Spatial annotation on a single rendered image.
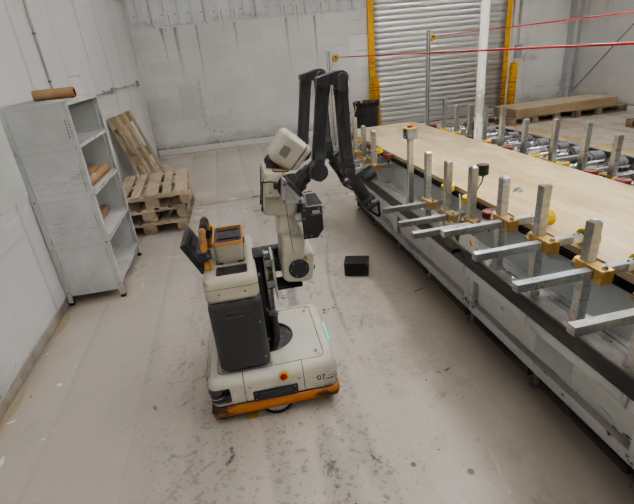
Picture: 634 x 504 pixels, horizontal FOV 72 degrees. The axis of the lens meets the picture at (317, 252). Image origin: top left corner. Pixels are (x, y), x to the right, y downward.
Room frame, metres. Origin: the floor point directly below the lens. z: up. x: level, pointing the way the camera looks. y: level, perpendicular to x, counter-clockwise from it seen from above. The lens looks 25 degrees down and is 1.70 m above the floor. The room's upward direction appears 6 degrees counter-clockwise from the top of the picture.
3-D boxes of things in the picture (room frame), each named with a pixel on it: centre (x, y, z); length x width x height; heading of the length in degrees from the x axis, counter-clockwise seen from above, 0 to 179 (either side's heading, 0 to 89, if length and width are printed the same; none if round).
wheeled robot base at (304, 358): (2.03, 0.32, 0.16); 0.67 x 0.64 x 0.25; 98
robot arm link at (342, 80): (1.88, -0.17, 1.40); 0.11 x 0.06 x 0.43; 8
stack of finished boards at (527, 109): (9.50, -5.35, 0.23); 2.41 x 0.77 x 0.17; 102
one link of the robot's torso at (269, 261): (2.11, 0.17, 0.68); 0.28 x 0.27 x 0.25; 8
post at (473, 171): (2.05, -0.79, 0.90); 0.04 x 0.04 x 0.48; 10
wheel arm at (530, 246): (1.51, -0.83, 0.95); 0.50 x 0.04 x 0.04; 100
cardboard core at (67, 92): (3.72, 1.94, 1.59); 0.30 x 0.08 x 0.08; 100
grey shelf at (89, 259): (3.61, 1.92, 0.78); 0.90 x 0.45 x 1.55; 10
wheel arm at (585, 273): (1.26, -0.88, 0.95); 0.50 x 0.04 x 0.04; 100
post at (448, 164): (2.29, -0.75, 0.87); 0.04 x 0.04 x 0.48; 10
